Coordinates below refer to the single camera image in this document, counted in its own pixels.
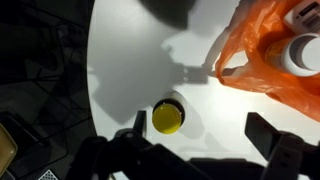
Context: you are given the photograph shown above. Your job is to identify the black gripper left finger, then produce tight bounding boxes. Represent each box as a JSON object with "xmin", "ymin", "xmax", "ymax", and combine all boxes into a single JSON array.
[{"xmin": 132, "ymin": 109, "xmax": 148, "ymax": 138}]

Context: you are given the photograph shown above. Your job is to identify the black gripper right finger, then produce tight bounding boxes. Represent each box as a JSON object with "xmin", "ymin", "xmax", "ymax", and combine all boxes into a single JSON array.
[{"xmin": 244, "ymin": 112, "xmax": 288, "ymax": 162}]

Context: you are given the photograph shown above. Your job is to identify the brown bottle with yellow cap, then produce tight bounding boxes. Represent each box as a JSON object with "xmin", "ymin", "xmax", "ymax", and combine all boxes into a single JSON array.
[{"xmin": 151, "ymin": 90, "xmax": 187, "ymax": 136}]

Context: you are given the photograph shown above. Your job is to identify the bottle with white cap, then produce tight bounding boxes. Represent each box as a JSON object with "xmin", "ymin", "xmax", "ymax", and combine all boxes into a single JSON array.
[{"xmin": 264, "ymin": 32, "xmax": 320, "ymax": 78}]

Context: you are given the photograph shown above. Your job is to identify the white bottle with printed label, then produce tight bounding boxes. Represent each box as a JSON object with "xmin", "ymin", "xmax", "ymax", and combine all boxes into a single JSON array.
[{"xmin": 282, "ymin": 0, "xmax": 320, "ymax": 35}]

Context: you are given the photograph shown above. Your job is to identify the orange plastic bag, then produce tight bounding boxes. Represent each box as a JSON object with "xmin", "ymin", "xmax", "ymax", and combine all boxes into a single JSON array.
[{"xmin": 202, "ymin": 0, "xmax": 320, "ymax": 123}]

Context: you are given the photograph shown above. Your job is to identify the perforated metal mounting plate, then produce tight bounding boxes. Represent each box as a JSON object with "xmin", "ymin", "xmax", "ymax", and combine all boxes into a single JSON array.
[{"xmin": 37, "ymin": 169, "xmax": 58, "ymax": 180}]

